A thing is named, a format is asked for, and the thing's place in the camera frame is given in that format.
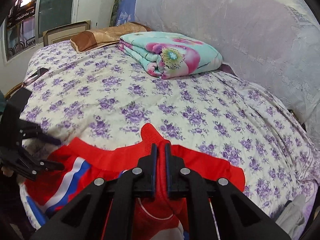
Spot red track pants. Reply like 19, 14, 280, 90
25, 124, 245, 239

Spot black smartphone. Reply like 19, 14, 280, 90
22, 68, 49, 87

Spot purple floral bedspread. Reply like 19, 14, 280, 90
19, 40, 318, 240

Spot grey garment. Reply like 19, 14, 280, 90
276, 194, 305, 238

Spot window with grille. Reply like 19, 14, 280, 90
4, 0, 37, 60

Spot brown pillow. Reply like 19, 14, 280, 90
70, 22, 152, 53

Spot blue printed poster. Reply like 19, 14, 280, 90
116, 0, 136, 26

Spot folded floral blanket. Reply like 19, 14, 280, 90
119, 31, 223, 80

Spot white lace bed curtain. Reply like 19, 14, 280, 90
135, 0, 319, 145

